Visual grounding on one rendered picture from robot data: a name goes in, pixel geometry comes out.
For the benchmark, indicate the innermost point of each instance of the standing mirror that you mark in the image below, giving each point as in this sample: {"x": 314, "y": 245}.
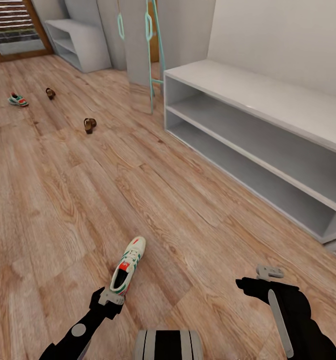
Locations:
{"x": 135, "y": 26}

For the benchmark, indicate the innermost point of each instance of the sandal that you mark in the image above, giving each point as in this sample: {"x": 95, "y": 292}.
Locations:
{"x": 50, "y": 94}
{"x": 89, "y": 124}

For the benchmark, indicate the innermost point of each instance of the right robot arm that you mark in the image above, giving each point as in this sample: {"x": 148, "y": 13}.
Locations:
{"x": 301, "y": 336}

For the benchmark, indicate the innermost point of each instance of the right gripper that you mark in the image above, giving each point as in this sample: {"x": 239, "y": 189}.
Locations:
{"x": 252, "y": 287}

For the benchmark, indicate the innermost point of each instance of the robot trunk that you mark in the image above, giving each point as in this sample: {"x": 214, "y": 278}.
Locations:
{"x": 167, "y": 345}

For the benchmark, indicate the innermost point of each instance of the gym shoe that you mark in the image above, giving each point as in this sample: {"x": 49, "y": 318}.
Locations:
{"x": 16, "y": 100}
{"x": 122, "y": 276}

